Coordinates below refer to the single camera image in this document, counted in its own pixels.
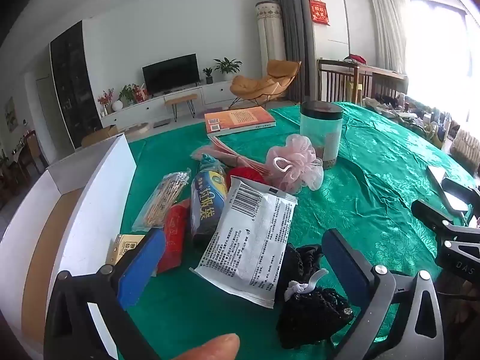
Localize white curtain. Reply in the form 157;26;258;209
368;0;407;76

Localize white printed packet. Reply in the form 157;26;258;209
190;175;298;309

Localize pink packet in clear wrap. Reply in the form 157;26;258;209
190;135;271;177

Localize red flowers in vase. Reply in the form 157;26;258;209
97;89;114;115

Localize black lace bundle white tie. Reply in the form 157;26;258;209
277;269;355;349

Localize large green potted plant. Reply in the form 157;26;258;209
214;57;243;82

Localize white television cabinet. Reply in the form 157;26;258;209
100;80;241;130

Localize framed wall picture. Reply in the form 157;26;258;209
4;97;19;133

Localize pile of household clutter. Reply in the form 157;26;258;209
364;92;480;166

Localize red packet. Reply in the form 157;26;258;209
155;199;192;274

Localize smartphone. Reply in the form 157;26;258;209
427;165;469;214

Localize orange book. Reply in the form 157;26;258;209
204;106;277;137

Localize leafy plant with red decoration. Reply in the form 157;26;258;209
119;83;147;105

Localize orange lounge chair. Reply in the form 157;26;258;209
229;59;302;110

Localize standing air conditioner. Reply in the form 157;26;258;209
256;0;287;72

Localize black lace cloth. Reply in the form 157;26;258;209
275;244;325;301

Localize black display cabinet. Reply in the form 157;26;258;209
50;20;103;149

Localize blue roll of bags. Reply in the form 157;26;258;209
189;154;231;246

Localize small yellow box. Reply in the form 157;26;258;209
106;233;146;267

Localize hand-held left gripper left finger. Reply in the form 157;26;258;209
44;228;167;360

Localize black television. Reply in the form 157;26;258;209
142;53;200;94

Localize red yarn ball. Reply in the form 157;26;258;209
225;166;271;188

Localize small wooden stool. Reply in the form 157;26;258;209
164;94;198;122

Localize green tablecloth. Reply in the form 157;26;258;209
116;101;480;360

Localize grey curtain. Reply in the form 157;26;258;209
267;0;312;104

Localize person's left hand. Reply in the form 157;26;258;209
165;333;241;360

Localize bag of cotton swabs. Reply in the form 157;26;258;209
131;170;192;233

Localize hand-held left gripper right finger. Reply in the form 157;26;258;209
322;228;445;360

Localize wooden dining chair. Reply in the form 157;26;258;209
17;130;47;175

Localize clear jar with black lid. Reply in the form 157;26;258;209
299;101;345;171

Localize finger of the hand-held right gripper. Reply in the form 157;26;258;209
410;199;456;235
440;177;480;205

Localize red wall hanging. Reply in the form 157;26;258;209
308;0;331;26

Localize pink mesh bath pouf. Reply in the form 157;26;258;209
266;134;325;195

